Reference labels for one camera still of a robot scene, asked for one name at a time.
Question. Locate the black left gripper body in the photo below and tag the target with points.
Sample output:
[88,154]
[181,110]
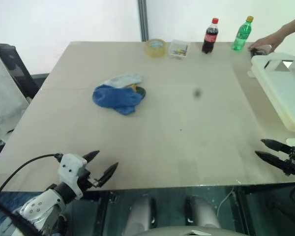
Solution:
[84,179]

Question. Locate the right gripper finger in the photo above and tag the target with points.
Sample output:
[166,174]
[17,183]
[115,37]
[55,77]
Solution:
[270,158]
[275,145]

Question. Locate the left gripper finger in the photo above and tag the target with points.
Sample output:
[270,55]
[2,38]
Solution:
[108,173]
[91,156]

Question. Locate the blue sock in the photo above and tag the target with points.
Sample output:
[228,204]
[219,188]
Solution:
[113,98]

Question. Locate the person's forearm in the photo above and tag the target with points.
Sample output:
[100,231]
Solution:
[291,27]

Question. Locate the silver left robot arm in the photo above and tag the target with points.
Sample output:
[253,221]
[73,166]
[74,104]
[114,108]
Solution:
[37,209]

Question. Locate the white plastic bin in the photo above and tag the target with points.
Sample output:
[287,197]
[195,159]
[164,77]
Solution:
[285,86]

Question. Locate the clear box of coloured clips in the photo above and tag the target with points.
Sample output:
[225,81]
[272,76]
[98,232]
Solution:
[179,49]

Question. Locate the person's hand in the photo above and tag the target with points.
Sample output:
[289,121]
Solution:
[266,42]

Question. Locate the light blue cloth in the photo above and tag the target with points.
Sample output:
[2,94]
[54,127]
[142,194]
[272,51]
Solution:
[123,79]

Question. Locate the green bottle with yellow cap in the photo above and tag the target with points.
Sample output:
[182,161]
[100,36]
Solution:
[241,37]

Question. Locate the black office chair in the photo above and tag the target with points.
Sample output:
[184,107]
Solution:
[17,68]

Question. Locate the clear tape roll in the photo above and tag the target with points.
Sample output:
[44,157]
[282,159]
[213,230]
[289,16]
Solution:
[155,53]

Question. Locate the cola bottle with red cap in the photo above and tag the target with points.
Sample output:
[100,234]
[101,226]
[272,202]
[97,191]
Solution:
[210,37]

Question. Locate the grey metal pillar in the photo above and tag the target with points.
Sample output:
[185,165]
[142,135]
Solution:
[142,19]

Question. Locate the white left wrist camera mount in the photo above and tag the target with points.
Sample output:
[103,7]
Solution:
[70,167]

